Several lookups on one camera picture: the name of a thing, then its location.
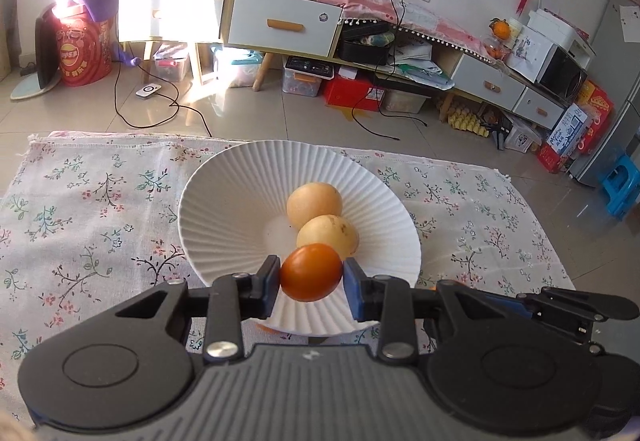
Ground large white drawer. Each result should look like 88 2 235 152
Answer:
227 0 345 59

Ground yellow round fruit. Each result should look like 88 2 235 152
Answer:
286 182 344 231
296 215 360 261

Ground clear box teal lid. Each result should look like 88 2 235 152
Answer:
212 48 266 89

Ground stack of papers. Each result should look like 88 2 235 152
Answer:
390 41 456 92

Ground black case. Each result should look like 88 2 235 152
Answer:
337 21 396 66

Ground microwave oven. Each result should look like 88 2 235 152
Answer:
535 43 590 102

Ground grey refrigerator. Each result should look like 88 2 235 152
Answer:
567 0 640 189

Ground clear box black lid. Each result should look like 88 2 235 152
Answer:
281 56 335 98

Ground clear plastic box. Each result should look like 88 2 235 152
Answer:
380 88 431 116

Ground floral tablecloth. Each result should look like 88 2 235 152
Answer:
0 131 576 427

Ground small white drawer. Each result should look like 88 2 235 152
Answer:
452 53 526 112
512 88 568 130

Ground pink cloth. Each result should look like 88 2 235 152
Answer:
306 0 501 64

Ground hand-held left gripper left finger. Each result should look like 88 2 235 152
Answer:
115 255 282 365

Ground black floor cable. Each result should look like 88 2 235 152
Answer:
112 61 213 139

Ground orange tomato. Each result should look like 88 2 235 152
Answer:
279 243 345 303

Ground red flat box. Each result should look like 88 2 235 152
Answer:
322 73 386 112

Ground black tool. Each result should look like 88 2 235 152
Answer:
487 118 508 152

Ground paper note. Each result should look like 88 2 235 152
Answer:
619 5 640 44

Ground clear box pink contents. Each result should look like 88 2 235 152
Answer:
152 43 192 82

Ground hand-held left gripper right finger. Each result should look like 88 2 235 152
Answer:
343 257 495 365

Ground bag of oranges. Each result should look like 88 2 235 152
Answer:
482 38 508 62

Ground row of yellow pieces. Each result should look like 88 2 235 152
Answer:
440 101 493 139

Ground white ribbed bowl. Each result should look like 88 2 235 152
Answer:
177 140 422 337

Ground black socket cable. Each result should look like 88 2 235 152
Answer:
350 0 429 142

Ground white printed box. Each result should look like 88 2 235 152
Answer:
502 121 543 154

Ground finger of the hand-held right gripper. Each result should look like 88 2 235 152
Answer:
489 292 551 322
530 286 608 356

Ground wooden TV cabinet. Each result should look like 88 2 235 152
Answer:
220 0 571 132

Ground blue and white carton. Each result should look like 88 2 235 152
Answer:
542 103 593 159

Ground drawing sheet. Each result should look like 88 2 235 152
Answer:
505 26 548 72

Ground red printed drum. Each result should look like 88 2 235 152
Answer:
52 6 115 86

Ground white foam box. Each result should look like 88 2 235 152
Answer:
525 10 596 56

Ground red carton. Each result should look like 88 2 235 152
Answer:
575 81 615 156

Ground blue plastic stool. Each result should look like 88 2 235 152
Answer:
597 153 640 222

